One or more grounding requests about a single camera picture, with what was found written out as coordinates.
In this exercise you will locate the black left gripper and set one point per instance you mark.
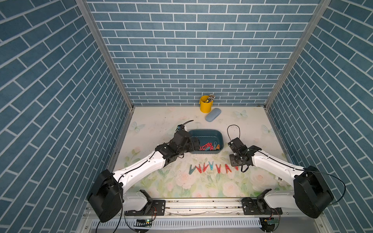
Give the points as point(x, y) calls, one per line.
point(196, 145)

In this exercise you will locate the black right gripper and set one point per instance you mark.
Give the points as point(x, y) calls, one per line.
point(232, 162)

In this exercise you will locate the teal plastic storage box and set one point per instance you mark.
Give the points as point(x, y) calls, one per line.
point(206, 136)

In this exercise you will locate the grey-teal clothespin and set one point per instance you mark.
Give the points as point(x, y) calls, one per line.
point(192, 168)

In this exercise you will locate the teal clothespin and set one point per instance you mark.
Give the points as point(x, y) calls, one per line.
point(211, 165)

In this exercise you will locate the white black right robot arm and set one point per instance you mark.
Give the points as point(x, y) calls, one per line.
point(310, 194)

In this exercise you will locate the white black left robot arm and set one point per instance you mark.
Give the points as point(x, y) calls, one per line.
point(108, 195)

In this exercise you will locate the red clothespin pile in box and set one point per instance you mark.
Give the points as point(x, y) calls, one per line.
point(208, 146)

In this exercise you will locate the yellow metal bucket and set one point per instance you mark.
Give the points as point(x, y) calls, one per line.
point(205, 104)

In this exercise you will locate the grey fabric glasses case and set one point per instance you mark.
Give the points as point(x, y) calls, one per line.
point(213, 115)

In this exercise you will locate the pens in bucket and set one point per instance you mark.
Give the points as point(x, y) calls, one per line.
point(210, 98)

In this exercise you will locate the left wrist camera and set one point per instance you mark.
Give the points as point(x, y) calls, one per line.
point(180, 127)

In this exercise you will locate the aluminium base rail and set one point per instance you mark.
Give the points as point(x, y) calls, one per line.
point(199, 207)

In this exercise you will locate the left aluminium corner post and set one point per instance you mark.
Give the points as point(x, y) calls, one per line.
point(88, 17)

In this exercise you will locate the aluminium corner post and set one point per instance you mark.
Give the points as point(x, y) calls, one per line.
point(88, 17)
point(309, 29)

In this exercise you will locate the right aluminium corner post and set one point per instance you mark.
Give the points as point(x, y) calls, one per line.
point(309, 29)

